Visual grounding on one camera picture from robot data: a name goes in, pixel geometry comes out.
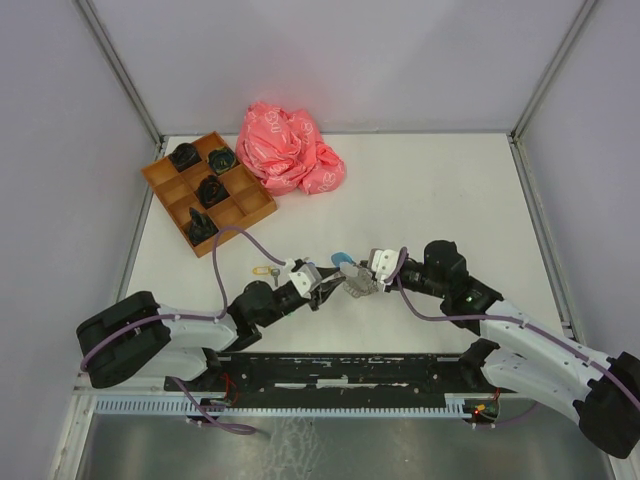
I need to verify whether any key with yellow tag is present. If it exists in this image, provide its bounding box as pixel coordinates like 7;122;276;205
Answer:
252;266;281;287

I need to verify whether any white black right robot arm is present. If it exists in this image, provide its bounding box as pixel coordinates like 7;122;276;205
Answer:
369;240;639;459

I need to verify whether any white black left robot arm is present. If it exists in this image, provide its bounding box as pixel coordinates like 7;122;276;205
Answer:
76;263;345;390

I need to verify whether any black rolled item lower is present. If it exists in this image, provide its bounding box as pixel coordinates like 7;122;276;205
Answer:
187;207;218;246

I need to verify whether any black rolled item centre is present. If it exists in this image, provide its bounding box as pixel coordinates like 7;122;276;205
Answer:
196;176;229;208

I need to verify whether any crumpled pink plastic bag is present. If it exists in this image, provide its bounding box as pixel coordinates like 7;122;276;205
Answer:
235;102;346;196

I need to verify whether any black yellow rolled item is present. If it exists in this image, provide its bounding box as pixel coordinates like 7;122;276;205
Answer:
207;147;238;176

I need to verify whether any black rolled item top left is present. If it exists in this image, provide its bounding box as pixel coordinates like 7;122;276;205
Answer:
168;143;201;172

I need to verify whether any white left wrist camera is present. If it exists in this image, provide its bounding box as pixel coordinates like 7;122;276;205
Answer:
281;258;322;299

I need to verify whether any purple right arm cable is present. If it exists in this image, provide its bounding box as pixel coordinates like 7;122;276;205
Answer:
389;246;640;429

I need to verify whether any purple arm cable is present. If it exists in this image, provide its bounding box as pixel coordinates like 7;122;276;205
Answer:
389;246;640;429
81;225;296;435

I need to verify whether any black metal base rail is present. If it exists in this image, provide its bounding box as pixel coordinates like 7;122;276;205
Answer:
183;352;496;402

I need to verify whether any white slotted cable duct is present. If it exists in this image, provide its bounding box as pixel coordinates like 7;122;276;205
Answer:
94;389;494;419

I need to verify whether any aluminium front frame rail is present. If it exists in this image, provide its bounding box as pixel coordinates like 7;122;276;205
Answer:
73;382;165;396

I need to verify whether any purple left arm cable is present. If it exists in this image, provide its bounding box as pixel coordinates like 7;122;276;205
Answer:
81;225;296;435

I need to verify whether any aluminium frame post right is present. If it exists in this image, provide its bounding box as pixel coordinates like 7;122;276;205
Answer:
509;0;601;143

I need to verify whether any aluminium frame post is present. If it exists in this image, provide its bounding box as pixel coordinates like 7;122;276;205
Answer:
72;0;164;145
509;0;601;143

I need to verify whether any aluminium frame post left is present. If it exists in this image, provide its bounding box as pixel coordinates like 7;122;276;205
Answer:
72;0;164;145

